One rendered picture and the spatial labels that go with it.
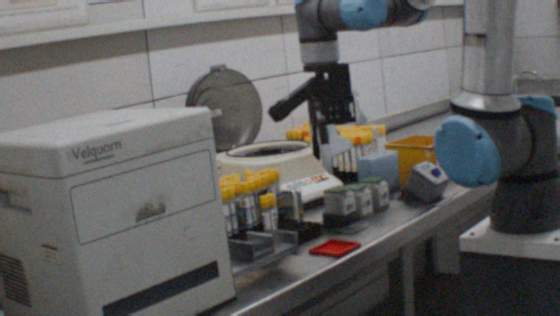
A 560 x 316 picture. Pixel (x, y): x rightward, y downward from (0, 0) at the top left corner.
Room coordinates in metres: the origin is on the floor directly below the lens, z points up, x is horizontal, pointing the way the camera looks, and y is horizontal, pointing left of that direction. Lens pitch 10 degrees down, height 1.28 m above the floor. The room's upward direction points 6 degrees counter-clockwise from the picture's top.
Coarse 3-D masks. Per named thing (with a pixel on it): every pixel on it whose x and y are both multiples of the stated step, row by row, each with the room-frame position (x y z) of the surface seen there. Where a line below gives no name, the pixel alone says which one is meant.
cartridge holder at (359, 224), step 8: (328, 216) 1.37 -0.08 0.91; (336, 216) 1.36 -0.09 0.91; (344, 216) 1.35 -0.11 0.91; (352, 216) 1.36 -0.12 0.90; (320, 224) 1.38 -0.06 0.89; (328, 224) 1.37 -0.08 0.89; (336, 224) 1.36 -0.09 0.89; (344, 224) 1.35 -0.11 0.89; (352, 224) 1.35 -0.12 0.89; (360, 224) 1.35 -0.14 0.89; (344, 232) 1.35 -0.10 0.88; (352, 232) 1.33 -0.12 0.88
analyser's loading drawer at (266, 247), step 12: (228, 240) 1.14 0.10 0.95; (252, 240) 1.17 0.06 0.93; (264, 240) 1.16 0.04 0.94; (276, 240) 1.21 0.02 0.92; (288, 240) 1.19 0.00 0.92; (240, 252) 1.13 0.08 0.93; (252, 252) 1.11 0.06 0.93; (264, 252) 1.13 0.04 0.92; (276, 252) 1.15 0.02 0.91; (288, 252) 1.17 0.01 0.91; (240, 264) 1.10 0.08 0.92; (252, 264) 1.10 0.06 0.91; (264, 264) 1.13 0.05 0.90
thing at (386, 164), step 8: (384, 152) 1.61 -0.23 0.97; (392, 152) 1.60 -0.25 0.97; (360, 160) 1.56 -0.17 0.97; (368, 160) 1.54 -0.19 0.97; (376, 160) 1.55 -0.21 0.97; (384, 160) 1.57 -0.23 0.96; (392, 160) 1.59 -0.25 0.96; (360, 168) 1.56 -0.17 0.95; (368, 168) 1.55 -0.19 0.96; (376, 168) 1.55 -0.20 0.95; (384, 168) 1.57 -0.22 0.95; (392, 168) 1.59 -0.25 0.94; (360, 176) 1.56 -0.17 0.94; (368, 176) 1.55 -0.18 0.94; (376, 176) 1.55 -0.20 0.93; (384, 176) 1.57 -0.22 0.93; (392, 176) 1.59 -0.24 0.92; (392, 184) 1.59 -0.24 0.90; (392, 192) 1.59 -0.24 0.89; (400, 192) 1.58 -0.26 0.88
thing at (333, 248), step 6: (330, 240) 1.29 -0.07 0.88; (336, 240) 1.28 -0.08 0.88; (342, 240) 1.27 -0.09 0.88; (318, 246) 1.26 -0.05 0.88; (324, 246) 1.27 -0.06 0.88; (330, 246) 1.27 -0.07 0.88; (336, 246) 1.26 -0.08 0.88; (342, 246) 1.26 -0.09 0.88; (348, 246) 1.26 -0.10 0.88; (354, 246) 1.24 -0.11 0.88; (360, 246) 1.25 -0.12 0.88; (312, 252) 1.24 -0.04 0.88; (318, 252) 1.23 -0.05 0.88; (324, 252) 1.22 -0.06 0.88; (330, 252) 1.22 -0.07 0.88; (336, 252) 1.22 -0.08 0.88; (342, 252) 1.21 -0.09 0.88; (348, 252) 1.22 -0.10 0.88
